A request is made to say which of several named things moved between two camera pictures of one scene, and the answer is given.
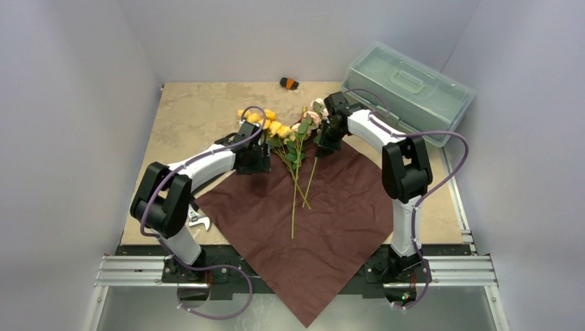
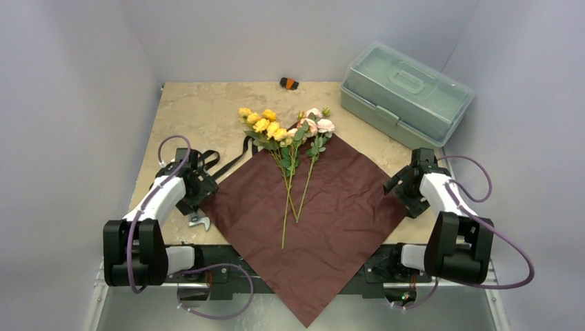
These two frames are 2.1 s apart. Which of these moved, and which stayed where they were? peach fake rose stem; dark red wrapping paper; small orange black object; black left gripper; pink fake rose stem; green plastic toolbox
Moved: black left gripper; pink fake rose stem; peach fake rose stem
Stayed: dark red wrapping paper; small orange black object; green plastic toolbox
